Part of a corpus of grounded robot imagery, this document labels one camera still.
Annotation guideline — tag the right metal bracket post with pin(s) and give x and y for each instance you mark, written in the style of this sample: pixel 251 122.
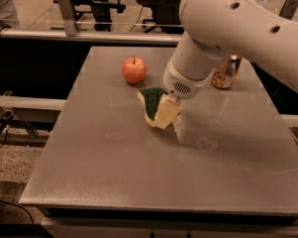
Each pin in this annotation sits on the right metal bracket post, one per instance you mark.
pixel 288 9

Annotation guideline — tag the grey side rail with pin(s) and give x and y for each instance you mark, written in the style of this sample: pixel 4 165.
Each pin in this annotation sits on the grey side rail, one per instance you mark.
pixel 31 103

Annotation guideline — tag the metal barrier rail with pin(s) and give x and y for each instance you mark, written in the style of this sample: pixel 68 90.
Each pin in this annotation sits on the metal barrier rail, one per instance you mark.
pixel 95 37

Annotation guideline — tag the black office chair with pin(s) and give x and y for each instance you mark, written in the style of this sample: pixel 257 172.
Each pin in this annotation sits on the black office chair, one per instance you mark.
pixel 165 14

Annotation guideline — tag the left metal bracket post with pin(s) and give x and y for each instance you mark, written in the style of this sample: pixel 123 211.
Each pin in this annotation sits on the left metal bracket post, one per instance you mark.
pixel 68 17

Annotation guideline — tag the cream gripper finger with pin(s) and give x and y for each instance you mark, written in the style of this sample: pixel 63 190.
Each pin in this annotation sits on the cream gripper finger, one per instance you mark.
pixel 169 107

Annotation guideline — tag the green and yellow sponge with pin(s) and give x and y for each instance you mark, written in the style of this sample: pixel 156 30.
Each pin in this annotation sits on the green and yellow sponge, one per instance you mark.
pixel 149 98

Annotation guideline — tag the red apple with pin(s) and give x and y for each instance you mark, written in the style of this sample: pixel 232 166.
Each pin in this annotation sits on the red apple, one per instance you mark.
pixel 134 70

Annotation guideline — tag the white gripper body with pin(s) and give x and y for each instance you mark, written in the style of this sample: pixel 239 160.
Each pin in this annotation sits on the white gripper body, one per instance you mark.
pixel 180 84

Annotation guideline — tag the metal bracket post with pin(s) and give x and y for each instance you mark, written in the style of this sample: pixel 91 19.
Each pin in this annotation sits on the metal bracket post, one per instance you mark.
pixel 288 9
pixel 68 17

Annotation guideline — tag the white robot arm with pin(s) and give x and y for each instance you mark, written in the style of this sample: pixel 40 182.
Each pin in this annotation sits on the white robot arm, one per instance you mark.
pixel 216 29

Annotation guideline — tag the orange soda can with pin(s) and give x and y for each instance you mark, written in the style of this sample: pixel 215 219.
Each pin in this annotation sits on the orange soda can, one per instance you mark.
pixel 225 74

